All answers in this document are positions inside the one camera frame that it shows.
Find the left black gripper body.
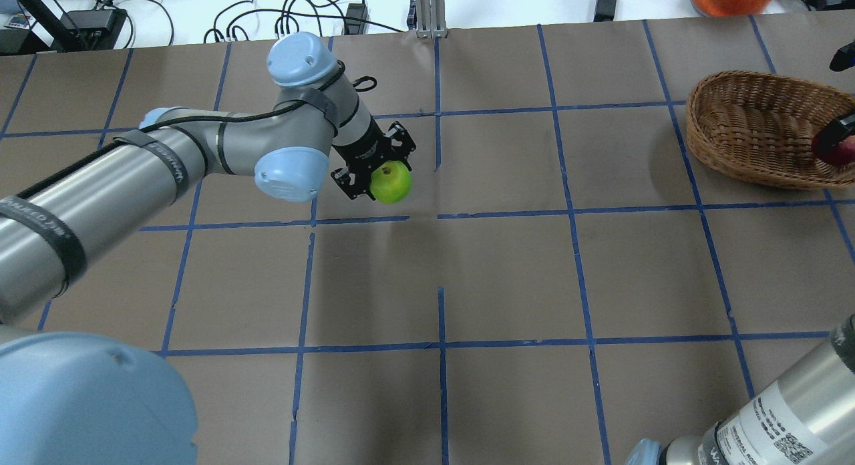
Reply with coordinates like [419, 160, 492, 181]
[334, 114, 402, 178]

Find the green apple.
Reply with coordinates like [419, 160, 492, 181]
[369, 160, 412, 205]

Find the red apple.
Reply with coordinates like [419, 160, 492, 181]
[816, 135, 854, 167]

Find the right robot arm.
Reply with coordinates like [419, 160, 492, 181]
[627, 70, 854, 464]

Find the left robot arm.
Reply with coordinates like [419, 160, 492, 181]
[1, 31, 416, 464]

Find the wicker basket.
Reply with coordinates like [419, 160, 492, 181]
[686, 70, 854, 190]

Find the black power adapter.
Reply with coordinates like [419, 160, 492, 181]
[60, 9, 128, 50]

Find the black monitor stand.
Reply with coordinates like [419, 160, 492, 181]
[17, 0, 86, 52]

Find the aluminium frame post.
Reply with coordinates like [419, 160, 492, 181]
[415, 0, 448, 39]

